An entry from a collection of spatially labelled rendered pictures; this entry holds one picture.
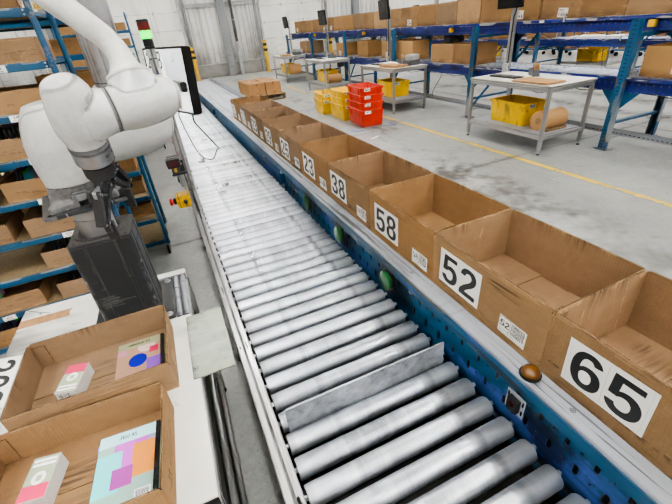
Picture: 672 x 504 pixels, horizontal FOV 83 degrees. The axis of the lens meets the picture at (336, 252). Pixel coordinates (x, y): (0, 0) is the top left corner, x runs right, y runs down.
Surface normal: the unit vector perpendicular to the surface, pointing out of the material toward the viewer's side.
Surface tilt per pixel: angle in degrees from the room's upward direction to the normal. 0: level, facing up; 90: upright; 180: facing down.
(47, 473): 0
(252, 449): 0
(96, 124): 110
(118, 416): 88
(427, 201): 90
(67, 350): 89
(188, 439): 0
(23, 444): 89
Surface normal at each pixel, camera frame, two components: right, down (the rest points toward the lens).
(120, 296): 0.39, 0.45
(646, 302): -0.90, 0.29
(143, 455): -0.08, -0.85
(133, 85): 0.43, -0.08
